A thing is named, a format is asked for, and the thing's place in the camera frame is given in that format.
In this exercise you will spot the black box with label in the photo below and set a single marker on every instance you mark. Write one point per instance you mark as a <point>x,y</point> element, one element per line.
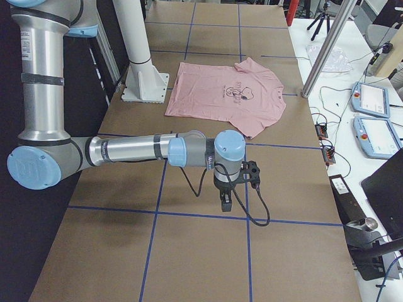
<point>348,208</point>

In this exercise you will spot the teach pendant tablet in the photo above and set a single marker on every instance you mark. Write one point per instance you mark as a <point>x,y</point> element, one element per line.
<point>370,100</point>
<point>376,137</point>

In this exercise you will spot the clear plastic bag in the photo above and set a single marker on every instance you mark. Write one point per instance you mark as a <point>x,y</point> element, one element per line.
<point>337,61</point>

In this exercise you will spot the metal cylinder clamp stand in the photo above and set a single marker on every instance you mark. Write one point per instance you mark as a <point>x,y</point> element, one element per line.
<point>373,255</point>

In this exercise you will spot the far teach pendant tablet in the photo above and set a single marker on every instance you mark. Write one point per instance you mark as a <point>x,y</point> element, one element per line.
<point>370,100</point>

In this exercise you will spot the grey office chair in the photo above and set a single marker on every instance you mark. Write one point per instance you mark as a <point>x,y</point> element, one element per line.
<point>376,35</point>

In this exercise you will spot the black camera tripod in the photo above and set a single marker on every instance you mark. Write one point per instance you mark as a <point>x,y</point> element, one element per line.
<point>319,21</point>

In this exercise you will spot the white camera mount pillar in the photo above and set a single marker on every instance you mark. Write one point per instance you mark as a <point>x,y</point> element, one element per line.
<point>144,83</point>

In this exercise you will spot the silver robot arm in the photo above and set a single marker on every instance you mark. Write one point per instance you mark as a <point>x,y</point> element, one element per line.
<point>47,154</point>

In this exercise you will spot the orange connector board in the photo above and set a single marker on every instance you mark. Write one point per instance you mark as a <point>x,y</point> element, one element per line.
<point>321,131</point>
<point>328,155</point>

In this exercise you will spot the pink snoopy t-shirt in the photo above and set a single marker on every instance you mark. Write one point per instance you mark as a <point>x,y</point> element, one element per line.
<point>247,95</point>

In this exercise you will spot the near teach pendant tablet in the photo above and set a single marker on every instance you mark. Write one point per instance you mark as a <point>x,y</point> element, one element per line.
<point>376,137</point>

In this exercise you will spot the far orange connector board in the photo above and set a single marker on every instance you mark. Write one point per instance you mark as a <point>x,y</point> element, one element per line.
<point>321,131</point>

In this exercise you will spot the black monitor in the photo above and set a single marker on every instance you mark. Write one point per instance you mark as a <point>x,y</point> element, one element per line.
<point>383,190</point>

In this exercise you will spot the near orange connector board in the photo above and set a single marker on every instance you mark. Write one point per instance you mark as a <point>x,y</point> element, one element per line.
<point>328,155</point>

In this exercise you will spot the wooden board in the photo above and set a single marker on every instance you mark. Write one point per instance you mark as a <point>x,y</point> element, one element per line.
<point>390,15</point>

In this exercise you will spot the aluminium frame post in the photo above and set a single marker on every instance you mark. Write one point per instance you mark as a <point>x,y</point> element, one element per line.
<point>334,31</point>

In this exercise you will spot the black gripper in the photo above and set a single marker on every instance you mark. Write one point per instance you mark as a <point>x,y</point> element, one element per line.
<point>222,187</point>

